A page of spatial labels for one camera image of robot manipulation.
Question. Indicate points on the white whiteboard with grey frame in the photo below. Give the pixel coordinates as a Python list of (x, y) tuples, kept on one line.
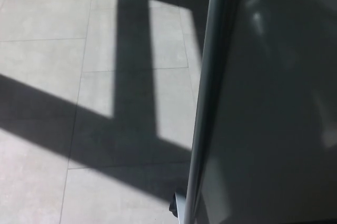
[(263, 102)]

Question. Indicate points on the black caster wheel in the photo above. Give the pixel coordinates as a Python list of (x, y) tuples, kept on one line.
[(173, 203)]

